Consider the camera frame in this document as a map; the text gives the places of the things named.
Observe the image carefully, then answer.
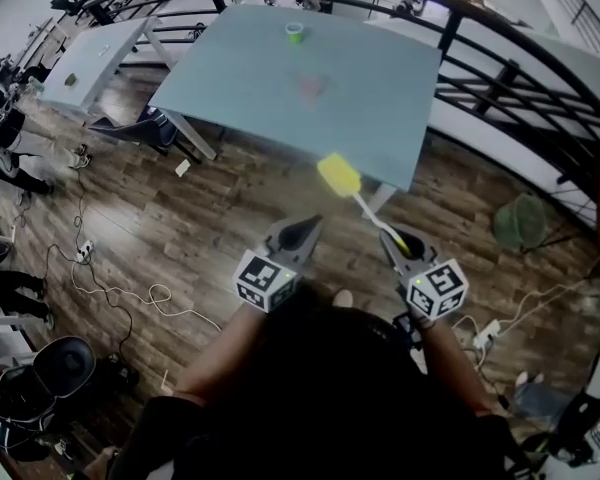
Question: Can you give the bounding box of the black chest-worn device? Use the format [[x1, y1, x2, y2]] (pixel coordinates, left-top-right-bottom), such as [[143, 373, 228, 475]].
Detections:
[[393, 312, 424, 352]]

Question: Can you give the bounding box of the person's black shirt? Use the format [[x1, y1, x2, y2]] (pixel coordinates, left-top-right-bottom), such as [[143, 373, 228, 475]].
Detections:
[[107, 287, 536, 480]]

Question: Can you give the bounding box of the olive green bucket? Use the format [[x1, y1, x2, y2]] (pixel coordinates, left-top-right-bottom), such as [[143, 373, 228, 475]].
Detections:
[[493, 192, 548, 250]]

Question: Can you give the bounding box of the person's left forearm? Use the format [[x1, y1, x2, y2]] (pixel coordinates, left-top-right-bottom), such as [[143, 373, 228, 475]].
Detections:
[[174, 305, 269, 404]]

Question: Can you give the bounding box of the yellow sponge brush white handle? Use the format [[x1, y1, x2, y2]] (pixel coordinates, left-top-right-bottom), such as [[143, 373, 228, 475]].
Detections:
[[316, 152, 412, 258]]

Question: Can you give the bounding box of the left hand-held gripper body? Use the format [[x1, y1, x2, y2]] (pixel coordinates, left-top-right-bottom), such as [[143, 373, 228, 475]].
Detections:
[[233, 245, 304, 314]]

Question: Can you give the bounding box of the person's right forearm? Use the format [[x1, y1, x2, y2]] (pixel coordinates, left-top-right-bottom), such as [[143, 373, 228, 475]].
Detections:
[[419, 317, 494, 414]]

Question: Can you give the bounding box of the black metal railing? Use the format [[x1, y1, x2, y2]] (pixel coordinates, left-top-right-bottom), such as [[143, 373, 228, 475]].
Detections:
[[82, 0, 600, 229]]

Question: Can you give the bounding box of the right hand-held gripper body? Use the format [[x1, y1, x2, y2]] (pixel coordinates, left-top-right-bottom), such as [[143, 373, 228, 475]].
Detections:
[[397, 255, 470, 322]]

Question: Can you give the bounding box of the white table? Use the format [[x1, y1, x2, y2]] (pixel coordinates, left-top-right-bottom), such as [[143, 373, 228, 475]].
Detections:
[[37, 16, 176, 127]]

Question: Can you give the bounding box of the pink translucent cup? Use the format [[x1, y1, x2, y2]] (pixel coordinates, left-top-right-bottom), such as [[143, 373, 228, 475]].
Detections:
[[298, 75, 329, 100]]

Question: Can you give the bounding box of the white floor cable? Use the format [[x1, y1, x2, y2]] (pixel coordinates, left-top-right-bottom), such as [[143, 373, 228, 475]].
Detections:
[[71, 260, 223, 330], [452, 282, 589, 349]]

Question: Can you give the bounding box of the dark blue chair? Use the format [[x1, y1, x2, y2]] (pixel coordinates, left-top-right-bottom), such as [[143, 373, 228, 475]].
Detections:
[[88, 108, 204, 165]]

